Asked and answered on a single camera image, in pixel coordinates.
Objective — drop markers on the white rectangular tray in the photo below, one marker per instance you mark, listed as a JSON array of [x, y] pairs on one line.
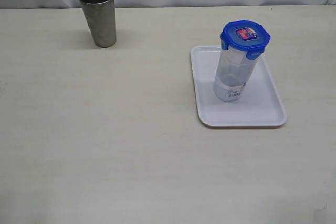
[[260, 104]]

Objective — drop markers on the blue plastic container lid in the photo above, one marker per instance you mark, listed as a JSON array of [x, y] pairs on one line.
[[246, 36]]

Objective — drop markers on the stainless steel tumbler cup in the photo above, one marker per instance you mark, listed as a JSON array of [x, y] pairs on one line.
[[100, 17]]

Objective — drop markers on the tall clear plastic container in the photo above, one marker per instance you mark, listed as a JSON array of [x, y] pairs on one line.
[[233, 72]]

